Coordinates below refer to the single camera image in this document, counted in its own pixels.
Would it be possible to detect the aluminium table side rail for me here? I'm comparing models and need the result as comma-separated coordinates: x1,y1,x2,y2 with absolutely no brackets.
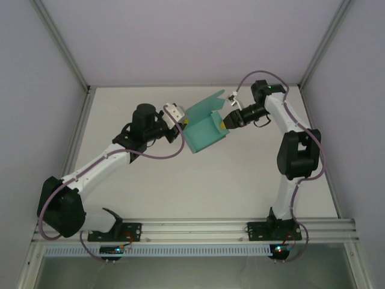
48,86,97,222
297,85,345,220

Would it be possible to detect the aluminium frame leg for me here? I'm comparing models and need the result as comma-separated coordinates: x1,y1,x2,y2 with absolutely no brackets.
344,242,374,289
14,243,46,289

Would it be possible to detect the arm red wire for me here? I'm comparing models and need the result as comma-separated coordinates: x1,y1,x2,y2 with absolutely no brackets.
123,231,135,250
282,231,298,249

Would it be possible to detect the aluminium frame post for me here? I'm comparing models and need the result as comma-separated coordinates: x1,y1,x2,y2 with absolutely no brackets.
297,0,354,91
29,0,91,93

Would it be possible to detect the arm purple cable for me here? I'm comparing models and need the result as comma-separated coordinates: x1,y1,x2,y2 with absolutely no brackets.
234,70,327,263
38,105,185,263

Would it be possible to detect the teal paper box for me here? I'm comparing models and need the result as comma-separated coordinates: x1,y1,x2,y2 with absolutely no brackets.
183,89,228,154

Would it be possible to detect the aluminium mounting beam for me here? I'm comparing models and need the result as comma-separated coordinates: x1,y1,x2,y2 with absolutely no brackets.
31,219,360,244

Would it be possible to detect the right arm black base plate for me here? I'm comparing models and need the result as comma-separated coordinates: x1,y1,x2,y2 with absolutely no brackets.
246,221,303,241

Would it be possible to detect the right arm red wire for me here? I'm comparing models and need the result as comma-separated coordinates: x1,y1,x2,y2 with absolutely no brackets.
282,231,298,249

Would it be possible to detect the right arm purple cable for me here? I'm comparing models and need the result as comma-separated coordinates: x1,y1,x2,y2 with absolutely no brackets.
234,70,327,263

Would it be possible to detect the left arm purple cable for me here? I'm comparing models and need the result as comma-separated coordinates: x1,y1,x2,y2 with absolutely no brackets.
38,105,185,263

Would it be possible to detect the left arm red wire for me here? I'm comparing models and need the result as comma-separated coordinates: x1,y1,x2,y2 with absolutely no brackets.
123,231,135,250

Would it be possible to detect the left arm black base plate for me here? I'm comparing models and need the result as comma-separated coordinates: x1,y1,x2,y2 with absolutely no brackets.
87,222,143,242

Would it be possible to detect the pale blue slotted cable duct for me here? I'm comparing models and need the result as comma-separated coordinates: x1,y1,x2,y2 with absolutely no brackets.
44,243,271,257

